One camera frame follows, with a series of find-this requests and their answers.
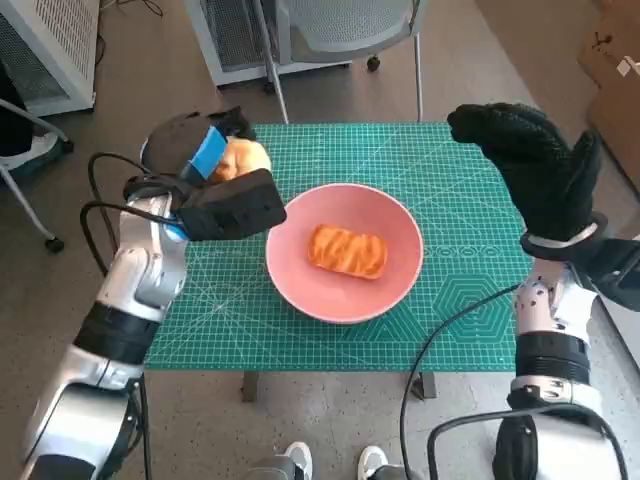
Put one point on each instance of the left bare black robot hand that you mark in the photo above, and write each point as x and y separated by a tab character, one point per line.
175	145

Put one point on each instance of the right black gloved robot hand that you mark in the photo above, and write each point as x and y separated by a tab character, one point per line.
545	175

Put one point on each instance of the round tan toy bun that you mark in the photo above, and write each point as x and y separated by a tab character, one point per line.
247	157

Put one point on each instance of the pink bowl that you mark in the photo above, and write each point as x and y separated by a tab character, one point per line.
295	260

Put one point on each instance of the rectangular orange striped toy bread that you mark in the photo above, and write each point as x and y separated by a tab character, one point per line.
347	251

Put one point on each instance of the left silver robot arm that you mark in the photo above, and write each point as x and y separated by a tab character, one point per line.
140	270

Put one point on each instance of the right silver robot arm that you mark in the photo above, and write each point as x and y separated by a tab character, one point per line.
550	360

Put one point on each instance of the plain brown cardboard box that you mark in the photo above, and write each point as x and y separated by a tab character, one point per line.
620	140

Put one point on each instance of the white perforated cabinet on casters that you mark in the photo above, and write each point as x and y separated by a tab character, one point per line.
230	40

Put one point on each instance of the cardboard box with white label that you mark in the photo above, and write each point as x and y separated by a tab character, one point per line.
612	45

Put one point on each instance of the large white perforated cabinet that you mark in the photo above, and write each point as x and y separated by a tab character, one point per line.
55	50

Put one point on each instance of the person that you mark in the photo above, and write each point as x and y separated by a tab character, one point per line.
15	125

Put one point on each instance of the green cutting mat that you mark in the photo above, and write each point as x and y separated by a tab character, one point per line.
350	150

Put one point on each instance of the grey mesh chair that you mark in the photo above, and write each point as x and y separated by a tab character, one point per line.
345	25

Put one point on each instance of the dark metal table leg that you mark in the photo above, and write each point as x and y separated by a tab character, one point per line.
426	386
250	387

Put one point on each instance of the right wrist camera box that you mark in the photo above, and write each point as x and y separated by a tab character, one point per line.
617	270

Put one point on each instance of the metal frame chair with casters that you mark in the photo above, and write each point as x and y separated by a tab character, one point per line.
20	185

